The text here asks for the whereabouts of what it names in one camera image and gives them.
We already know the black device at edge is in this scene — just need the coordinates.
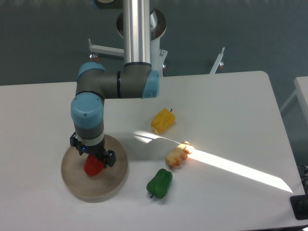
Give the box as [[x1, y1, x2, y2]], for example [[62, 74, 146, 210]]
[[290, 194, 308, 220]]

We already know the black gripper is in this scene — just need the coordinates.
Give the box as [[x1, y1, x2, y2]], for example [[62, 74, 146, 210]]
[[70, 132, 116, 168]]

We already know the yellow toy bell pepper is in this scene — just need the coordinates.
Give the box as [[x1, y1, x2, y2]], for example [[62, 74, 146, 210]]
[[151, 108, 176, 134]]

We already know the orange toy bell pepper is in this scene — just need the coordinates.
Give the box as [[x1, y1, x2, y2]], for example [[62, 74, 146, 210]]
[[165, 141, 195, 169]]

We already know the red toy bell pepper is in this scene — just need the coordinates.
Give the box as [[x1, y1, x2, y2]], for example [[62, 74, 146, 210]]
[[84, 154, 104, 176]]

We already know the beige round plate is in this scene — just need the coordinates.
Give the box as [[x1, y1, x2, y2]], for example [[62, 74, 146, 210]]
[[61, 135, 128, 203]]

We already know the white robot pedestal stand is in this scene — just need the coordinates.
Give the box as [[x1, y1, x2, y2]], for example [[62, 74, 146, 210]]
[[87, 7, 225, 77]]

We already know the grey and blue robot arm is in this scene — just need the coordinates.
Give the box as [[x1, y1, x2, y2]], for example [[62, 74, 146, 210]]
[[70, 0, 159, 167]]

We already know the green toy bell pepper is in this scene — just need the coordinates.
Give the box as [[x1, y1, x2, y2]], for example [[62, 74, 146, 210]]
[[146, 168, 173, 199]]

